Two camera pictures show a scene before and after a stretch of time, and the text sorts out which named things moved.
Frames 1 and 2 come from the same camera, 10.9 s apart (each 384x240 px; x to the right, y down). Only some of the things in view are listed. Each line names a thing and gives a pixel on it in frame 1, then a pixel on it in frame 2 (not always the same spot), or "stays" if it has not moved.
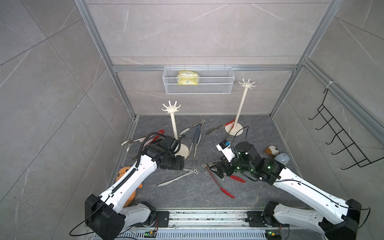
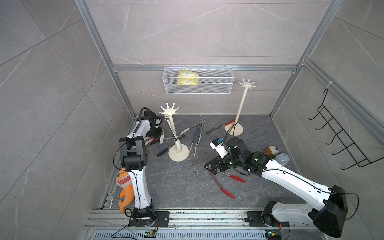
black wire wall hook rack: (360, 159) stays
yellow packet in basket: (187, 78) stays
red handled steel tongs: (220, 126) stays
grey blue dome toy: (283, 158) stays
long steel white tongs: (190, 172) to (162, 135)
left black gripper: (179, 164) to (158, 135)
